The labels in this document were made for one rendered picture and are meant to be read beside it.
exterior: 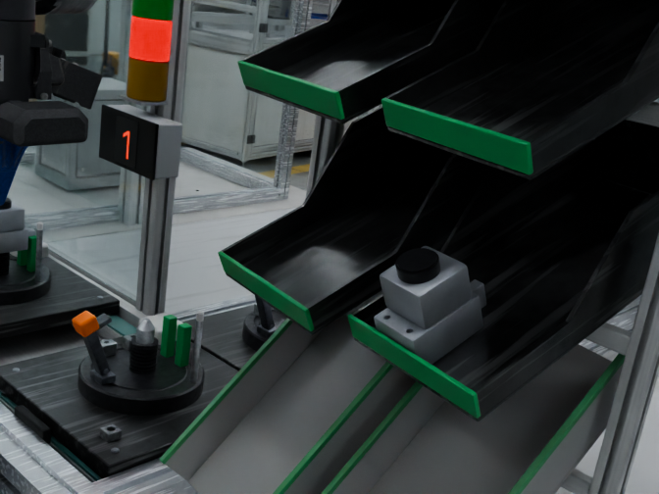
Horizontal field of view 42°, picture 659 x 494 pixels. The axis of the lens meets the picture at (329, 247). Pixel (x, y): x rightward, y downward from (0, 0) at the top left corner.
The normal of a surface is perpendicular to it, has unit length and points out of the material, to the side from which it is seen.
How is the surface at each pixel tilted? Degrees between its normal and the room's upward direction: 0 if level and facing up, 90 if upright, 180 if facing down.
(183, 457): 90
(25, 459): 0
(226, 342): 0
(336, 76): 25
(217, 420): 90
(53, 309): 0
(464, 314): 90
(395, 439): 90
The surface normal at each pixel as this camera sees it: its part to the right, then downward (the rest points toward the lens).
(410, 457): -0.47, -0.61
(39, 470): 0.14, -0.94
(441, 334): 0.59, 0.33
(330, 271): -0.22, -0.82
